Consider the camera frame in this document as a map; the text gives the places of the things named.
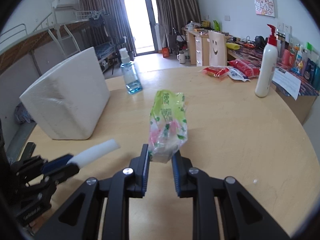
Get green floral tissue pack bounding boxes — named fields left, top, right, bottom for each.
left=148, top=89, right=188, bottom=163

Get blue plaid quilt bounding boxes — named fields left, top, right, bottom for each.
left=14, top=102, right=35, bottom=124

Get white styrofoam box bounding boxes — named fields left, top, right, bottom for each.
left=20, top=47, right=110, bottom=140

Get metal bunk bed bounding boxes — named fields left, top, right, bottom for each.
left=1, top=7, right=115, bottom=73

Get white red snack packet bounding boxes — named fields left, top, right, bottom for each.
left=228, top=68, right=250, bottom=82

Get black folding chair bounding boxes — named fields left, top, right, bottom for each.
left=109, top=36, right=127, bottom=61

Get white thermos jug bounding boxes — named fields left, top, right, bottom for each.
left=177, top=50, right=186, bottom=64

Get large red snack bag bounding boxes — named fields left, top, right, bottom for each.
left=228, top=59, right=260, bottom=79

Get orange bag on floor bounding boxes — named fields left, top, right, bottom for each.
left=162, top=47, right=170, bottom=58

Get smiley face wooden chair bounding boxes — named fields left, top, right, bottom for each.
left=208, top=30, right=227, bottom=67

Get white lotion pump bottle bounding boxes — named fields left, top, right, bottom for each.
left=255, top=24, right=278, bottom=98

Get light wooden desk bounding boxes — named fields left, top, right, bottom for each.
left=182, top=26, right=241, bottom=67

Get white paper sheet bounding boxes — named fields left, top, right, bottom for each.
left=272, top=67, right=301, bottom=100

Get yellow bottle on desk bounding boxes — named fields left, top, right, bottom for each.
left=226, top=42, right=240, bottom=50

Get black headphones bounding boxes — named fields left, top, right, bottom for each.
left=254, top=36, right=268, bottom=50

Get white air conditioner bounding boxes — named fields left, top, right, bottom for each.
left=52, top=0, right=76, bottom=9

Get left brown curtain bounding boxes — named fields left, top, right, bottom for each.
left=79, top=0, right=137, bottom=55

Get brown curtain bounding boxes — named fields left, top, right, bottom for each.
left=79, top=0, right=137, bottom=55
left=156, top=0, right=201, bottom=47

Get right brown curtain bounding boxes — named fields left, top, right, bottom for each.
left=156, top=0, right=201, bottom=47

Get glass balcony door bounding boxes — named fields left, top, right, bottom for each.
left=123, top=0, right=159, bottom=55

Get pink cartoon wall picture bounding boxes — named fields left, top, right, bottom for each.
left=254, top=0, right=276, bottom=18

